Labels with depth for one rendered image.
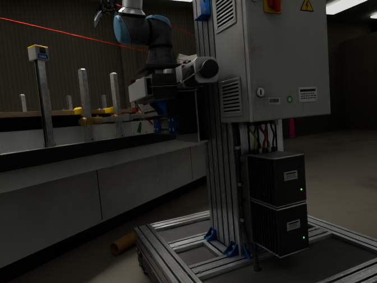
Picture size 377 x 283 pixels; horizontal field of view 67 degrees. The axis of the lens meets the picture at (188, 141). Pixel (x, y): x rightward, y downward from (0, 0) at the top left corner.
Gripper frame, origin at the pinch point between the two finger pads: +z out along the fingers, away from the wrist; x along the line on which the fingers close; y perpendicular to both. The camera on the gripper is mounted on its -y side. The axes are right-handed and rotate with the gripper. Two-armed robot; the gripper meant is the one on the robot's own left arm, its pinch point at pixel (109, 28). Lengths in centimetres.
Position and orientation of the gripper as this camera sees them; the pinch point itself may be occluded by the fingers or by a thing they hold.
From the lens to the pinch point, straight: 175.6
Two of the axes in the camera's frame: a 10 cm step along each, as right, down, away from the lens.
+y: 4.0, 0.4, -9.2
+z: 0.8, 9.9, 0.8
